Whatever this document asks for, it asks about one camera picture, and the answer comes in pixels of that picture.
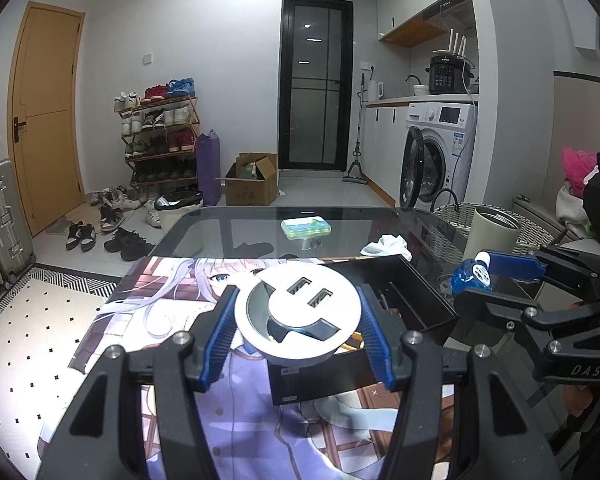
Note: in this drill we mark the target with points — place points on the bin with black liner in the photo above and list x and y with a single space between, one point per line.
177 215

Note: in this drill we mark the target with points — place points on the round white socket hub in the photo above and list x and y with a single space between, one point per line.
280 345

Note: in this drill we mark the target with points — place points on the wooden door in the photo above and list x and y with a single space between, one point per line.
45 110

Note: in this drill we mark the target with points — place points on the pink cloth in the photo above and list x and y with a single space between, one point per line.
577 170

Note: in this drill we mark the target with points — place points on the white bowl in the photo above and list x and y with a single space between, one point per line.
420 91

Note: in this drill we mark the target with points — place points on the scattered pile of shoes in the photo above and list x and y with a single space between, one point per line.
127 245

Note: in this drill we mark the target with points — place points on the green white plastic case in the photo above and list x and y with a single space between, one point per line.
307 227

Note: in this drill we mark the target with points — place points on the white cloth bag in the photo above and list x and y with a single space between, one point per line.
570 212

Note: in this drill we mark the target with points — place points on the silver suitcase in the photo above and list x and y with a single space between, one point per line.
2 220

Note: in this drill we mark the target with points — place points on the black rectangular storage box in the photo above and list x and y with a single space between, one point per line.
300 380

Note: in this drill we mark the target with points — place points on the wooden shoe rack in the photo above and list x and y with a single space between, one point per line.
197 110

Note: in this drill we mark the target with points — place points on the blue translucent round case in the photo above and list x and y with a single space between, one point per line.
467 277

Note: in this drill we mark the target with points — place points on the floor mop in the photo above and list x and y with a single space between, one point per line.
355 172

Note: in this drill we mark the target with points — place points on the printed figure desk mat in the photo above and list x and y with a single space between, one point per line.
260 440

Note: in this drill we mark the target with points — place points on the crumpled white tissue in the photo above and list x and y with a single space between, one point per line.
385 247

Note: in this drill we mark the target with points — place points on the purple mat bag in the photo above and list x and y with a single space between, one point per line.
208 170

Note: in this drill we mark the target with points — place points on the white wall socket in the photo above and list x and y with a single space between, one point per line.
367 66

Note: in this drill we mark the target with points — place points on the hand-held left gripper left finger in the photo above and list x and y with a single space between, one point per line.
220 330

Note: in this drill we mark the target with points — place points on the shoe rack with shoes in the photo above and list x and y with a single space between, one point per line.
155 117

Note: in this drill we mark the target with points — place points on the wicker laundry basket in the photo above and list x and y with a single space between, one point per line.
535 232

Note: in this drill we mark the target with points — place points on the open cardboard box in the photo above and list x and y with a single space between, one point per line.
245 190

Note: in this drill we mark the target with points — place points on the cream insulated tumbler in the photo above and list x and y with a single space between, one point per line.
490 235

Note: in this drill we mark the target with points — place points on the white washing machine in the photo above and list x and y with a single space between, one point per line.
445 150

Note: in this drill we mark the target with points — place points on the black framed glass door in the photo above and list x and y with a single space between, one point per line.
315 85

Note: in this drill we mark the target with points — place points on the white router with antennas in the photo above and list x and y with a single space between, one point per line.
450 51

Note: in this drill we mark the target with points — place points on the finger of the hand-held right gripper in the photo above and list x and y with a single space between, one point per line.
517 266
480 310

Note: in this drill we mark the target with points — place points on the white kettle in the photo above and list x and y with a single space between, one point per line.
375 91

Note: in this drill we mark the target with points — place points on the black rice cooker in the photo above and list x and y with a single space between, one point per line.
447 75

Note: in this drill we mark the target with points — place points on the black faucet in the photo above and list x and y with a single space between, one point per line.
414 79

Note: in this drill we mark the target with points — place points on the person's right hand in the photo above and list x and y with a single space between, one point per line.
577 400

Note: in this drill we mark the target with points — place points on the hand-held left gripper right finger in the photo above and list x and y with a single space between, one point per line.
375 330

